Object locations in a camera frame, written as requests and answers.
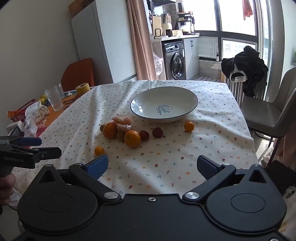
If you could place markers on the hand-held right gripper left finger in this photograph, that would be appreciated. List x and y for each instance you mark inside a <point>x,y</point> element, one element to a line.
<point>98,165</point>

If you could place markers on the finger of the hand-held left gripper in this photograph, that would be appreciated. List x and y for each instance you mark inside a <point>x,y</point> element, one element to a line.
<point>52,152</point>
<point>30,141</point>

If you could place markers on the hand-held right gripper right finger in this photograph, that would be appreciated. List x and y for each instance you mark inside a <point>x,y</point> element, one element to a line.
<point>205,166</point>

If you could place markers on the small kumquat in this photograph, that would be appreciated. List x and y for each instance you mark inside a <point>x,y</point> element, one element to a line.
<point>99,151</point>
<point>189,126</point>

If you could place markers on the large orange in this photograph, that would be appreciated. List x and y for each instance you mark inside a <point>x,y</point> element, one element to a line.
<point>110,130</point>
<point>132,139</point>

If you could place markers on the brown kiwi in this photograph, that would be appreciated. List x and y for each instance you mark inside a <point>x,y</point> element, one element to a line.
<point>102,128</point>

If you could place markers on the orange papaya-shaped fruit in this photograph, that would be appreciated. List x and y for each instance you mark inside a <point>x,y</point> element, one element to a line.
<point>124,127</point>

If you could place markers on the dark red plum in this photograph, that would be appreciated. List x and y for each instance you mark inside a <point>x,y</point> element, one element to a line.
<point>143,135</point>

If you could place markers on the white plate with dark rim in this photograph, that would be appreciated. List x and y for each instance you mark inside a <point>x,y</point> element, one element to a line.
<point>148,104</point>

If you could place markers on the person's left hand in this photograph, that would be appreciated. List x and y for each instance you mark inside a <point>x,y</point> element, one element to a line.
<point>6,188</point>

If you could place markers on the small white box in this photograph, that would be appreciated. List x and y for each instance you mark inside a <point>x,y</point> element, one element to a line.
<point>15,128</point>

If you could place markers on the clear snack bag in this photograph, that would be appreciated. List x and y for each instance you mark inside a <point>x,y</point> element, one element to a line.
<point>38,115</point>

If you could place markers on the red plastic basket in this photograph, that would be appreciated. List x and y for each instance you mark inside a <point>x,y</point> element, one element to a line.
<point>19,111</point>

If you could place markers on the white floral tablecloth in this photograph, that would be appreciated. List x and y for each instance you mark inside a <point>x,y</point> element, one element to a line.
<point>173,150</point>

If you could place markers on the yellow-green fruit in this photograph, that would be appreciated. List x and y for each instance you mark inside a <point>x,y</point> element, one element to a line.
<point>43,99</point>

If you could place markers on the clear drinking glass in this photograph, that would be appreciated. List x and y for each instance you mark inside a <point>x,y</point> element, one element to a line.
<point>54,100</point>
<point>60,89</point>

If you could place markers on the red lychee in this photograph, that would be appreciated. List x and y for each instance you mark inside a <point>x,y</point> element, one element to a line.
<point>157,132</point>

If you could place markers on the yellow tape roll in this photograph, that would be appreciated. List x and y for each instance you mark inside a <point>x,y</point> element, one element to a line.
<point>82,90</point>

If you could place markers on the black bag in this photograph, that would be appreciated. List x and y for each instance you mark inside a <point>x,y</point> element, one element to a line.
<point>282,176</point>

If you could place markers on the grey upholstered chair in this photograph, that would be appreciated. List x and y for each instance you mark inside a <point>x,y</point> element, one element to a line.
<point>263,111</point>

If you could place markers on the white radiator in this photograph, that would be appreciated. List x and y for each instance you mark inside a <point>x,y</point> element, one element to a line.
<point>234,90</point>

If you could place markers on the orange chair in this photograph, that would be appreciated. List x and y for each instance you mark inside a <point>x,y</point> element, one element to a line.
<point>77,74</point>

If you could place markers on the white base cabinet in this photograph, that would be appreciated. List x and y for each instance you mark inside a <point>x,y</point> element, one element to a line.
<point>191,58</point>

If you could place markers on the silver washing machine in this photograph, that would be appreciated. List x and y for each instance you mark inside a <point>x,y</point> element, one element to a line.
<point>174,61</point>

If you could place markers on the small dark bottle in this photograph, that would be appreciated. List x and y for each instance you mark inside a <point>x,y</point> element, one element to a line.
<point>217,57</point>

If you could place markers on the black clothes pile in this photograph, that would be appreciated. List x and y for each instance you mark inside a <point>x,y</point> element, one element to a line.
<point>251,64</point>

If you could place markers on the clear plastic bag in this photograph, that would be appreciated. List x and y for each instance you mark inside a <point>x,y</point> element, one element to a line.
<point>158,63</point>

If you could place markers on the white refrigerator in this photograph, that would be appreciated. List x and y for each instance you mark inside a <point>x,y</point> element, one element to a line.
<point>101,41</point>

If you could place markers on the pink curtain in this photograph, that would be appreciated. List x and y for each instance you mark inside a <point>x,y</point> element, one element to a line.
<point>141,46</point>

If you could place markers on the dark-framed window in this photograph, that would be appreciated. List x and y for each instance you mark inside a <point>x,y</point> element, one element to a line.
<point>238,34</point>

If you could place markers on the brown cardboard box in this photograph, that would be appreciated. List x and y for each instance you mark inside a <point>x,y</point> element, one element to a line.
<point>79,7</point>

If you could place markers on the black dish rack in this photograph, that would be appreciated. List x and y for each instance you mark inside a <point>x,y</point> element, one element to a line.
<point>186,22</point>

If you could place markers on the wooden cutting board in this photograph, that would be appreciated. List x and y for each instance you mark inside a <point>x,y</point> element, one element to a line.
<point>156,25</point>

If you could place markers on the utensil holder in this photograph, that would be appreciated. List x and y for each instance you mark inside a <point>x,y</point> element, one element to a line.
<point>166,22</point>

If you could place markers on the hanging red towel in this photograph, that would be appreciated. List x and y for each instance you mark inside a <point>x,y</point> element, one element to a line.
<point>247,9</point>

